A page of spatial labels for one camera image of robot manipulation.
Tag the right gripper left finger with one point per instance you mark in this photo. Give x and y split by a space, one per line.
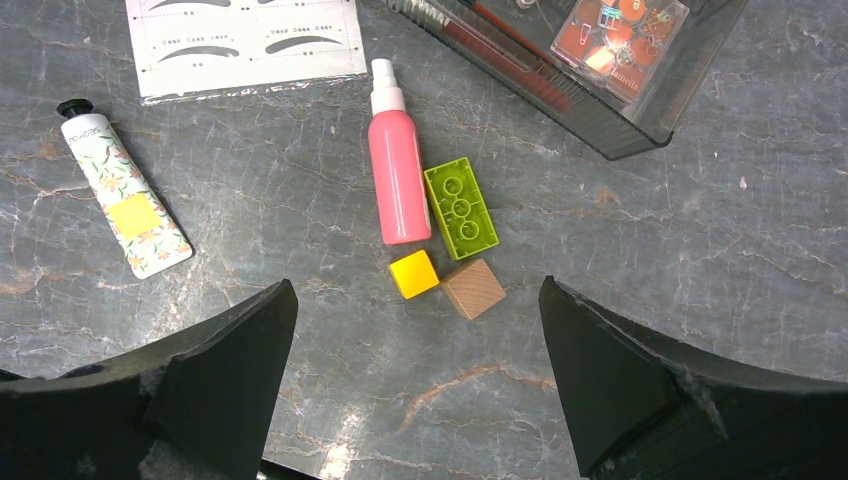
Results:
195 404

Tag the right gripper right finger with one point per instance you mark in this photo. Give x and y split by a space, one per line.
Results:
642 405

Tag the pink bottle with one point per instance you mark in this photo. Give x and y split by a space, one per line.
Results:
396 161

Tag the clear acrylic makeup organizer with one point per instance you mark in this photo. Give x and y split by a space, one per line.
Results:
612 128

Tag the small clear eyeshadow palette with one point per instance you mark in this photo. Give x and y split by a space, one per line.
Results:
619 45

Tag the silver eyeliner pencil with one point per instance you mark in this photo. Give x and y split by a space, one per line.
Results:
502 40

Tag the white cream tube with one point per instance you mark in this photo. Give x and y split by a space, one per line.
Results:
150 239

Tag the brown wooden cube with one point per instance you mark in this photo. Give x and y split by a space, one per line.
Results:
473 288

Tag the green lego brick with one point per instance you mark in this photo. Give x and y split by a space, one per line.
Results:
459 208

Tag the yellow cube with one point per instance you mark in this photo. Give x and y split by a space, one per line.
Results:
414 274

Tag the white eyebrow stencil card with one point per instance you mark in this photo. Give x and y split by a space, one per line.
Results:
186 50

